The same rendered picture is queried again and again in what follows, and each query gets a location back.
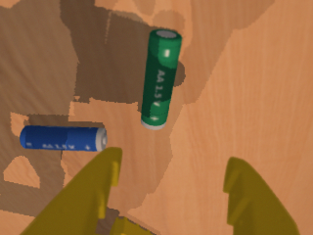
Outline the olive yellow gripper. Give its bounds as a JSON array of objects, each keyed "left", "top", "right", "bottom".
[{"left": 20, "top": 147, "right": 300, "bottom": 235}]

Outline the blue aa battery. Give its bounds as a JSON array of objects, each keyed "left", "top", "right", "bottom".
[{"left": 20, "top": 125, "right": 108, "bottom": 152}]

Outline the green aa battery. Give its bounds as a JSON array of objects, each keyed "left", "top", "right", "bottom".
[{"left": 141, "top": 29, "right": 182, "bottom": 130}]

